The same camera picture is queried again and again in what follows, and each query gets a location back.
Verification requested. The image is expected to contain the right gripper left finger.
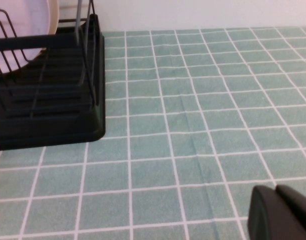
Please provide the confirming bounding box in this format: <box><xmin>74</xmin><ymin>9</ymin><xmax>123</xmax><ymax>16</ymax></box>
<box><xmin>247</xmin><ymin>185</ymin><xmax>306</xmax><ymax>240</ymax></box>

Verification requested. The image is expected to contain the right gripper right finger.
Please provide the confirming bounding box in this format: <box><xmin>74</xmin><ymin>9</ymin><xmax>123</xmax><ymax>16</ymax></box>
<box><xmin>276</xmin><ymin>184</ymin><xmax>306</xmax><ymax>213</ymax></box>

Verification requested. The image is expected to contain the cream plate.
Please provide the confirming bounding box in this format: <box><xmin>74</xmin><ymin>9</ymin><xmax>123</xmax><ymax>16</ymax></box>
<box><xmin>22</xmin><ymin>0</ymin><xmax>61</xmax><ymax>66</ymax></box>

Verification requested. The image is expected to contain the pink plate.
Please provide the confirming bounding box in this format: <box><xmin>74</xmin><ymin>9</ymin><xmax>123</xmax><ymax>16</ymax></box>
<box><xmin>0</xmin><ymin>0</ymin><xmax>53</xmax><ymax>76</ymax></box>

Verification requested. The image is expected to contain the green checked tablecloth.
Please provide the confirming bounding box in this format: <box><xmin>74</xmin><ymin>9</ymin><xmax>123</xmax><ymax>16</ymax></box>
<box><xmin>0</xmin><ymin>26</ymin><xmax>306</xmax><ymax>240</ymax></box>

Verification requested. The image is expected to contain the black plastic drip tray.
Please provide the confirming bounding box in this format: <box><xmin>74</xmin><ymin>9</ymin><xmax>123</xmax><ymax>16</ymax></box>
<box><xmin>0</xmin><ymin>13</ymin><xmax>106</xmax><ymax>152</ymax></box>

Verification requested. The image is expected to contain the black wire dish rack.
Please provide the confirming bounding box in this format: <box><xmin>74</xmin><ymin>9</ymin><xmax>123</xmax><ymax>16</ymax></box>
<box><xmin>0</xmin><ymin>0</ymin><xmax>98</xmax><ymax>118</ymax></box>

